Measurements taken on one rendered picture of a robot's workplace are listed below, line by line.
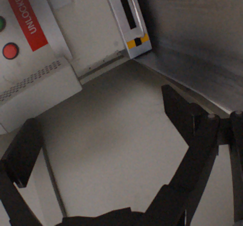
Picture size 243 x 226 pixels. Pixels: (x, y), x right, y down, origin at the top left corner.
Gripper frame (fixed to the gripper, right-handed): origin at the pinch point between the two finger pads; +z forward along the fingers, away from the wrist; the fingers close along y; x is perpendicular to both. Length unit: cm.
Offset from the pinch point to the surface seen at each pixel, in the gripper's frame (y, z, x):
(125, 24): 7.4, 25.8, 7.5
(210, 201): 12.6, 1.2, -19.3
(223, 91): 17.3, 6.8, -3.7
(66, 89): -5.0, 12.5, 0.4
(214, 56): 19.2, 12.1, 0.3
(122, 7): 7.5, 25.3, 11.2
